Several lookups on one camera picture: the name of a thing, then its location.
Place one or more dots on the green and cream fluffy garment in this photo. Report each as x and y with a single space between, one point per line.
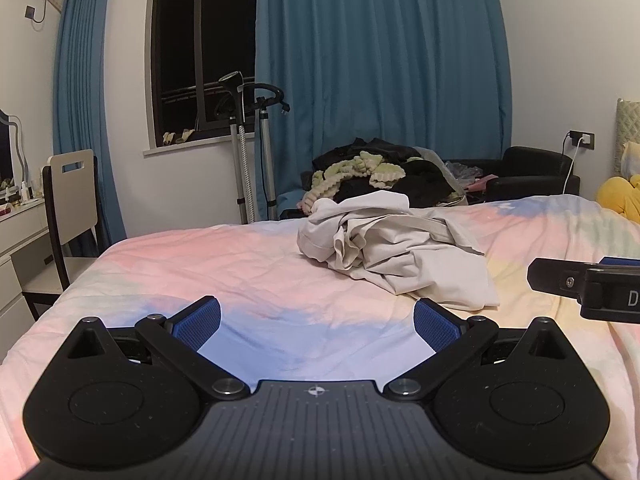
345 172

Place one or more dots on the mirror with scalloped frame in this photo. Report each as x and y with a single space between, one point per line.
7 145

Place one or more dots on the green quilted headboard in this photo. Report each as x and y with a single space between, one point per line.
627 120

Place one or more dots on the black wall outlet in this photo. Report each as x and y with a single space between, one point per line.
582 139

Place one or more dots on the pile of dark clothes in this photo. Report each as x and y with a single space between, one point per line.
425 175

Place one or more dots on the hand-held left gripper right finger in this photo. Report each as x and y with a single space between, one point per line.
436 324

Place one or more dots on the pastel tie-dye bed cover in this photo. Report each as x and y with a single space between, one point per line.
200 265

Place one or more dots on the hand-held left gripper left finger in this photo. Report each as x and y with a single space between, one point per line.
197 324

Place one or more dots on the white t-shirt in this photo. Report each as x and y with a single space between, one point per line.
400 245

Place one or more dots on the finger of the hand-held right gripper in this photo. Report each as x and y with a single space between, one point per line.
550 275
620 261

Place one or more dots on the wide blue curtain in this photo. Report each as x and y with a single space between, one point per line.
380 60

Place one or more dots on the black leather sofa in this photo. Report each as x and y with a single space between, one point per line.
530 170

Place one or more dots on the dark window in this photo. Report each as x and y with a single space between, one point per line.
200 35

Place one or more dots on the narrow blue curtain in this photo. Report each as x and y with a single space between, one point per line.
82 110

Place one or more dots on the beige chair with dark frame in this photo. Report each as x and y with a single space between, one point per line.
70 190

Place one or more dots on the garment steamer stand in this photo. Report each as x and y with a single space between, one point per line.
239 135

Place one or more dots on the yellow plush toy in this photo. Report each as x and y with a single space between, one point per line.
622 197

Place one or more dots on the pink cloth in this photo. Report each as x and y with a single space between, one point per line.
482 182

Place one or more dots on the peach pillow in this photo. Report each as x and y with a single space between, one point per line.
632 157

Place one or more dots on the white dresser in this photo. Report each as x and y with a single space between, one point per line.
20 240

